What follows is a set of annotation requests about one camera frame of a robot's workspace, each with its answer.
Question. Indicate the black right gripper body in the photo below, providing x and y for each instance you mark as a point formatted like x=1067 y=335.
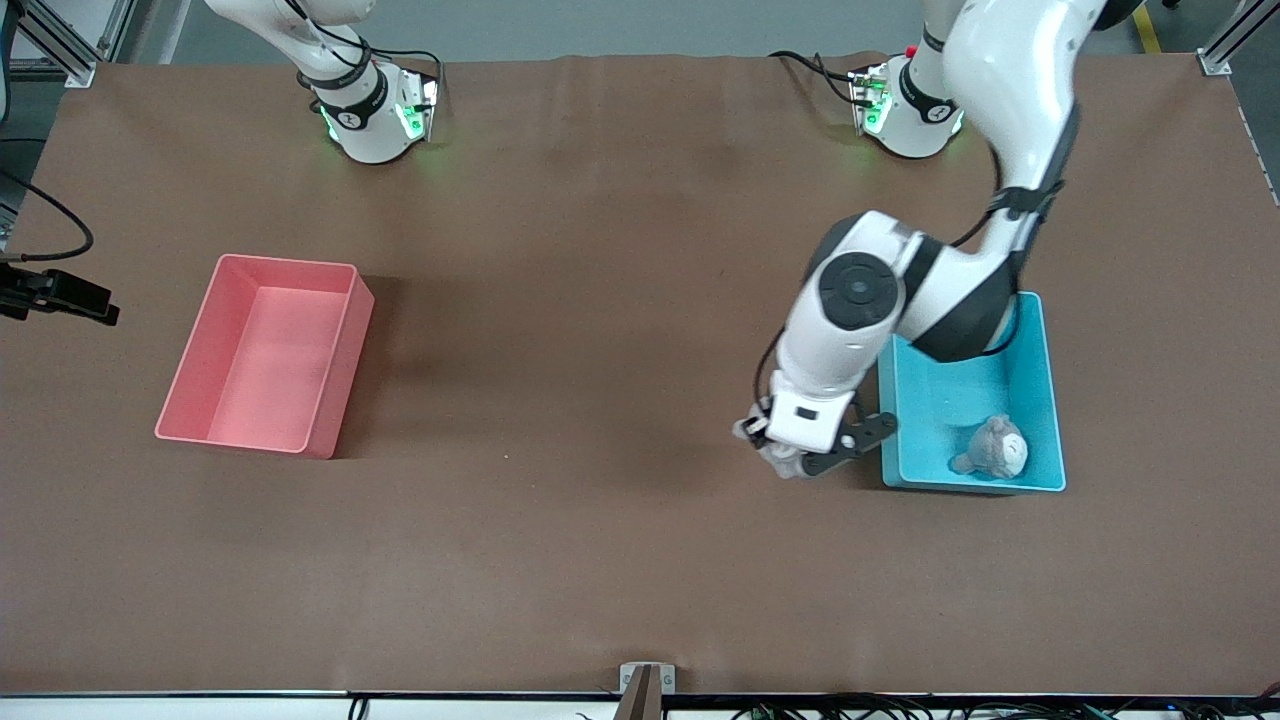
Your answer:
x=22 y=291

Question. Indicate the grey white plush toy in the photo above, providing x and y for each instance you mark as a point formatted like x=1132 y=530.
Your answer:
x=1000 y=450
x=785 y=465

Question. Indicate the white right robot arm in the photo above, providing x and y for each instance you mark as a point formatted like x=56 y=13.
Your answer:
x=365 y=110

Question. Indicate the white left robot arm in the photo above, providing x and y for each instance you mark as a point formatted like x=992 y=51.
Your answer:
x=1010 y=80

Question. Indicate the pink plastic box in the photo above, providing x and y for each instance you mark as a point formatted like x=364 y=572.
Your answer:
x=270 y=370

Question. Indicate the blue plastic box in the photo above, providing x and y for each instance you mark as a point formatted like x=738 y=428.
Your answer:
x=940 y=420

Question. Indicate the brown table cover mat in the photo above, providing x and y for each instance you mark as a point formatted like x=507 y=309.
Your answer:
x=560 y=250

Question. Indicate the aluminium frame profile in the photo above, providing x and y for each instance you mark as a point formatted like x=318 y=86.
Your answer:
x=1215 y=62
x=70 y=65

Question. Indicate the white table edge rail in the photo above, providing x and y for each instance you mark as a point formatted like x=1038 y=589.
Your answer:
x=200 y=710

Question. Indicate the grey metal bracket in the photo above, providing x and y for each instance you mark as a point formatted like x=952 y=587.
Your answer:
x=628 y=678

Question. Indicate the brown post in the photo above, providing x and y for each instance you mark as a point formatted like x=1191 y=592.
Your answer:
x=640 y=700

